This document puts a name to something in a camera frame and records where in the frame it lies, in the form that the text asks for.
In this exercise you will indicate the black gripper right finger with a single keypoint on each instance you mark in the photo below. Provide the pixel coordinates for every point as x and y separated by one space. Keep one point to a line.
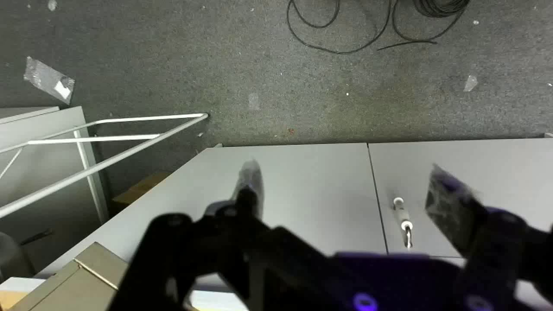
452 205

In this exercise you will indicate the white metal tube frame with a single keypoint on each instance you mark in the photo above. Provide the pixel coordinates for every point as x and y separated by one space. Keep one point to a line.
105 163

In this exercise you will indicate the beige metal file cabinet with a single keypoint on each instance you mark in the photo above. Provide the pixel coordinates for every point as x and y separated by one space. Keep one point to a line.
75 282

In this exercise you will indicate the clear plastic bag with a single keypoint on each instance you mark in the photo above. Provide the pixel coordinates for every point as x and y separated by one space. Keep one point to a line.
48 80

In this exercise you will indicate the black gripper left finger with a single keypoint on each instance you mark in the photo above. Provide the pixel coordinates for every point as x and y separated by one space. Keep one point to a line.
252 187

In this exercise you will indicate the grey base cabinet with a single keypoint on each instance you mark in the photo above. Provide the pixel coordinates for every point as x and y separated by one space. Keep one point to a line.
322 191

